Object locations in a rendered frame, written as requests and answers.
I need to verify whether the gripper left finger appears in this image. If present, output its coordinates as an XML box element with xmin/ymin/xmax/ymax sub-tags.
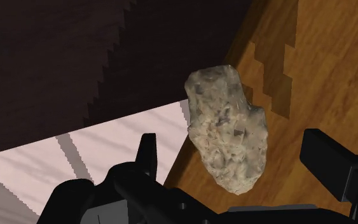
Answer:
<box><xmin>37</xmin><ymin>132</ymin><xmax>217</xmax><ymax>224</ymax></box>

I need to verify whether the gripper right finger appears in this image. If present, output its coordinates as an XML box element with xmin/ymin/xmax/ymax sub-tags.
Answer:
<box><xmin>299</xmin><ymin>128</ymin><xmax>358</xmax><ymax>224</ymax></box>

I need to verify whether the grey rough stone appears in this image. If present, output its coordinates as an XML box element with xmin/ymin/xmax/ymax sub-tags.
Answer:
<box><xmin>184</xmin><ymin>64</ymin><xmax>268</xmax><ymax>196</ymax></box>

